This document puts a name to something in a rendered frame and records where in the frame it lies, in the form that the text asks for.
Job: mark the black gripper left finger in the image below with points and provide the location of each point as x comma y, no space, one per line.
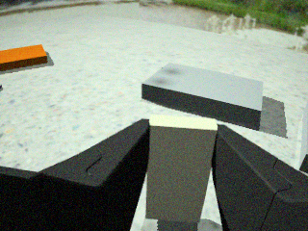
97,190

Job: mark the orange rectangular block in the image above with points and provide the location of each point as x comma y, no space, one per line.
23,56

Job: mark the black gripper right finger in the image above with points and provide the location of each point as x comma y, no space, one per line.
255,190

